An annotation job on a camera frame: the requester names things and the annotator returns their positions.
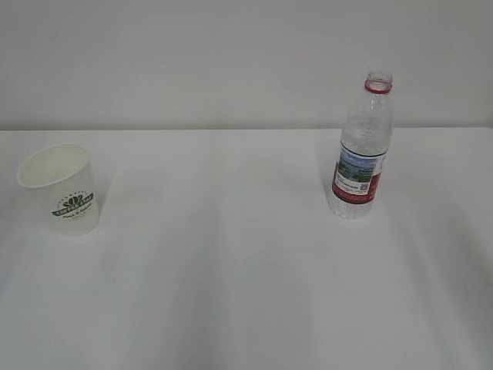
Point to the clear plastic water bottle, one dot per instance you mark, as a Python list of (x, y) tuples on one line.
[(364, 142)]

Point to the white paper coffee cup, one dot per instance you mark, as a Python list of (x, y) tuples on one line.
[(59, 180)]

